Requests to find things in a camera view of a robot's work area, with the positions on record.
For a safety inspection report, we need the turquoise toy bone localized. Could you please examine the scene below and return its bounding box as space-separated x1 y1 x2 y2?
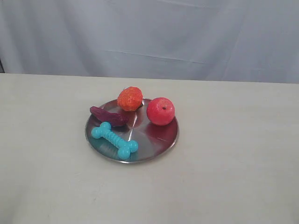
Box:
91 122 139 160

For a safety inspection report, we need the red apple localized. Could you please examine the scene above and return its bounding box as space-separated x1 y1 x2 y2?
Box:
147 97 175 126

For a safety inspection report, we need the orange textured fruit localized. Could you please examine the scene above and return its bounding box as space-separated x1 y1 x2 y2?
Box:
117 86 143 112

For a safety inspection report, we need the purple sweet potato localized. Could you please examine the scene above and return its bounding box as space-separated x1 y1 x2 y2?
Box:
89 106 128 127

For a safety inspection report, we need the white backdrop cloth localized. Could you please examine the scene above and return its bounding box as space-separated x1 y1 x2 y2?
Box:
0 0 299 83

